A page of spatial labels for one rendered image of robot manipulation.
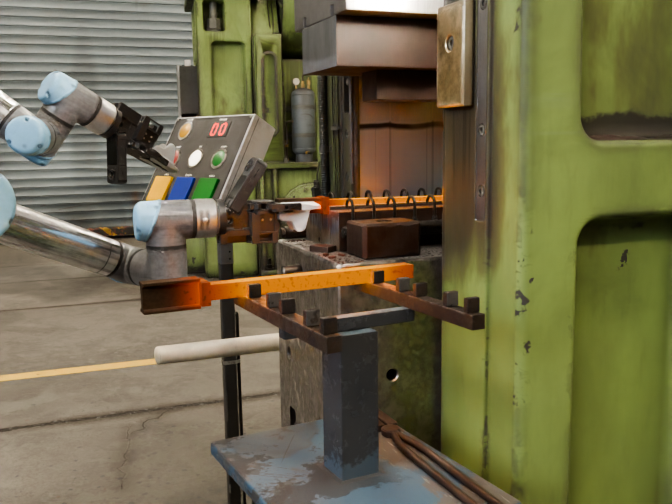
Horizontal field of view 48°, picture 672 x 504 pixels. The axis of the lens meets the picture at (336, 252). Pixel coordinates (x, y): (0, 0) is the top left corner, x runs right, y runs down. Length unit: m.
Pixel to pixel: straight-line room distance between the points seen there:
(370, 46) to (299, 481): 0.82
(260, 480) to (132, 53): 8.48
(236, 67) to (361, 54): 4.91
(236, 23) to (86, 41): 3.34
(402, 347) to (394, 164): 0.55
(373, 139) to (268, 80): 4.50
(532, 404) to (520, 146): 0.41
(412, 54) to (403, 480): 0.83
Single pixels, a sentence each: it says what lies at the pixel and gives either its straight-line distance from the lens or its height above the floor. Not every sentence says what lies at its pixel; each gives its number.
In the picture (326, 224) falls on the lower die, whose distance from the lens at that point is 1.53.
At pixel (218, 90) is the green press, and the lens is 6.34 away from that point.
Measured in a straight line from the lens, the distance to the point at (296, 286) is 1.14.
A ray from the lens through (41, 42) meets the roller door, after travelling 9.37.
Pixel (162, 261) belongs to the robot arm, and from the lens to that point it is 1.43.
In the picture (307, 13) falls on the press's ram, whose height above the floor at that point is 1.39.
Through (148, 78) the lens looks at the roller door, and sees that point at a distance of 9.39.
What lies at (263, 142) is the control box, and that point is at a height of 1.13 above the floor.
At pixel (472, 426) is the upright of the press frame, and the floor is 0.63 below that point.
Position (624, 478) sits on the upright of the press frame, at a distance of 1.51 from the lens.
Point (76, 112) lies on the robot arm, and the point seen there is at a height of 1.20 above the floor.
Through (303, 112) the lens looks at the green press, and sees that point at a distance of 6.27.
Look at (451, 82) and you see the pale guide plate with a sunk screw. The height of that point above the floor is 1.23.
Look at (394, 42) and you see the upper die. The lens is 1.52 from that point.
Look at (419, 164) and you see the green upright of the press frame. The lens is 1.83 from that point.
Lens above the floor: 1.13
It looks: 9 degrees down
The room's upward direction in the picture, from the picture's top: 1 degrees counter-clockwise
